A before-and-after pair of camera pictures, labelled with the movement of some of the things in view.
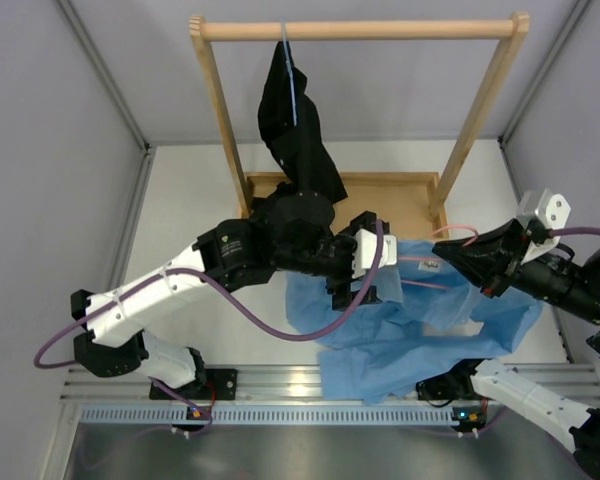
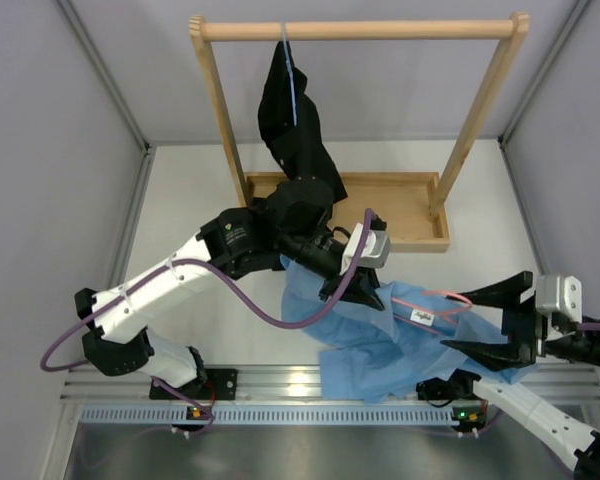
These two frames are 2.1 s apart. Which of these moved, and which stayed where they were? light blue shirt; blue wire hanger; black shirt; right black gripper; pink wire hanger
Moved: light blue shirt; right black gripper; pink wire hanger
Stayed: black shirt; blue wire hanger
